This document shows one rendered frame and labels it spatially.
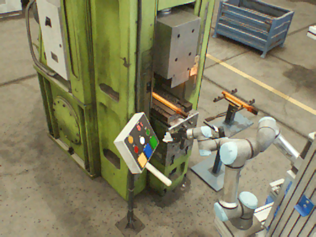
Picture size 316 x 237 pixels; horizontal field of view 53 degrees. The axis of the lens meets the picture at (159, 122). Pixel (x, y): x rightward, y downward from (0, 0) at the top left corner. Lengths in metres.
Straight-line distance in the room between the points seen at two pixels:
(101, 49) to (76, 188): 1.51
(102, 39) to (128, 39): 0.39
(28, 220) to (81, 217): 0.47
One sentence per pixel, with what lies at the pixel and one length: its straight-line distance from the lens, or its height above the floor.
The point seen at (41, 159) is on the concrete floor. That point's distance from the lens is 3.73.
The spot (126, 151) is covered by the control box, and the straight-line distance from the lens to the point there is 2.09.
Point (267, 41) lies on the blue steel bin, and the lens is 6.10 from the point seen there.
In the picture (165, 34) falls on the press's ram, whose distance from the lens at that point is 2.23.
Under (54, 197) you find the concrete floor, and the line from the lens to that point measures 3.34.
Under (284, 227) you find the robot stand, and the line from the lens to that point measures 2.11.
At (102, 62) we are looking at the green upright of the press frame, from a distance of 2.57.
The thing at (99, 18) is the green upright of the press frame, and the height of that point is 1.70.
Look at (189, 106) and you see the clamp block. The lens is 2.77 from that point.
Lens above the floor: 2.57
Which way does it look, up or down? 39 degrees down
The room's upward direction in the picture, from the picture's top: 5 degrees clockwise
